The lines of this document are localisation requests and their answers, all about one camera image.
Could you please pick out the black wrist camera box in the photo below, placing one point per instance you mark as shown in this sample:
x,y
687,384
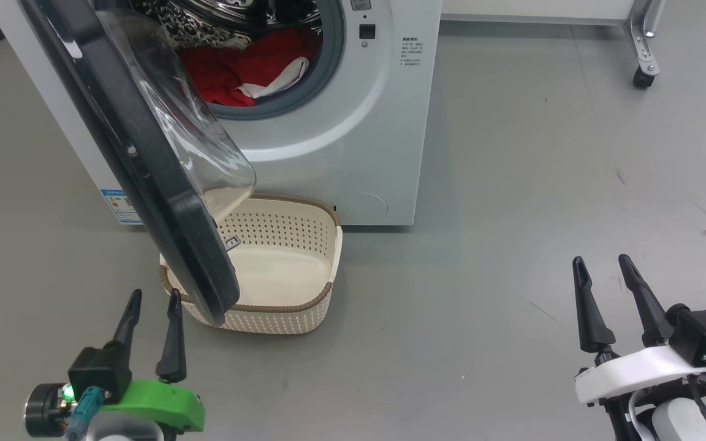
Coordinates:
x,y
705,334
98,370

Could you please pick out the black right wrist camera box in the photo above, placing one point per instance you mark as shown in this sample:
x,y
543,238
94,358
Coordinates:
x,y
705,334

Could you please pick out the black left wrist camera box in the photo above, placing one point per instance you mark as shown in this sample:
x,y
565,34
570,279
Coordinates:
x,y
98,370

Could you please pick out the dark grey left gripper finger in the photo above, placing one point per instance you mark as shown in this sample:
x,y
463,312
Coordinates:
x,y
173,349
127,324

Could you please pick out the blue energy label sticker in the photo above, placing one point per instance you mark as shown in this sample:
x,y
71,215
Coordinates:
x,y
121,208

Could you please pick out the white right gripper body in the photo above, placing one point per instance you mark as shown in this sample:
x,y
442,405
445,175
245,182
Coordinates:
x,y
635,373

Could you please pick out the white partition board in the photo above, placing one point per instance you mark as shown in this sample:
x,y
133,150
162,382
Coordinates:
x,y
531,9

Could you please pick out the cream perforated laundry basket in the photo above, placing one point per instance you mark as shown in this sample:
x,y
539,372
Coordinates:
x,y
292,275

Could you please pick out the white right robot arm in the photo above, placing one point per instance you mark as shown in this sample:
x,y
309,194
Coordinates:
x,y
678,422

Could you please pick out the white front-load washing machine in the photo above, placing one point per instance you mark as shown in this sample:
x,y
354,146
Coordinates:
x,y
353,135

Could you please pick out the metal partition leg with caster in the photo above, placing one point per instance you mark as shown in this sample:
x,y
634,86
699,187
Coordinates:
x,y
644,49

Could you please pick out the washing machine glass door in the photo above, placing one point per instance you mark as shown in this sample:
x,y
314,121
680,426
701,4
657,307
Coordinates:
x,y
144,184

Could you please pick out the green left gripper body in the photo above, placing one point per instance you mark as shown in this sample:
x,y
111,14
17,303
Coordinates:
x,y
157,404

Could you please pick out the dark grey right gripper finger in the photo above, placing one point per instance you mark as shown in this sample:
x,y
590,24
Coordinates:
x,y
589,318
647,306

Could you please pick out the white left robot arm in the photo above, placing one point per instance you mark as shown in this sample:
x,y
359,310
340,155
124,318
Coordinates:
x,y
123,432

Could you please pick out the red and white garment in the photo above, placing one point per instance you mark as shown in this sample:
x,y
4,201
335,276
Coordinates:
x,y
224,70

